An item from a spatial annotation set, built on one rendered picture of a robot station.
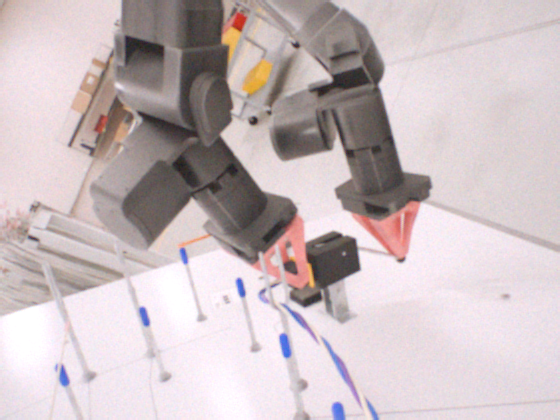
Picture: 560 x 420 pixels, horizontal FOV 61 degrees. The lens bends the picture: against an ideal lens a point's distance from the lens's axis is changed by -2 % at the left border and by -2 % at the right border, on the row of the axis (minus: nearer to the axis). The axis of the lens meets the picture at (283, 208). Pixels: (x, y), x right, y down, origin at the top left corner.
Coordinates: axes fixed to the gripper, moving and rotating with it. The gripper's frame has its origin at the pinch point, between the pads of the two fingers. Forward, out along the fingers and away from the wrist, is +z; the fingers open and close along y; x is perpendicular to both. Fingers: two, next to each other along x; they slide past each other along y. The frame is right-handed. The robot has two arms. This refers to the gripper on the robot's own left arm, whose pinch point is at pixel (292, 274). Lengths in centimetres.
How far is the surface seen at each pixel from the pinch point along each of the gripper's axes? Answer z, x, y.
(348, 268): 3.4, 4.8, 2.2
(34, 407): -5.5, -28.2, -9.5
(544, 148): 85, 118, -60
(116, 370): -1.8, -20.3, -9.4
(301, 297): 6.7, 0.3, -4.8
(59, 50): -55, 131, -825
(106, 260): 10, -16, -75
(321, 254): -0.6, 3.2, 2.3
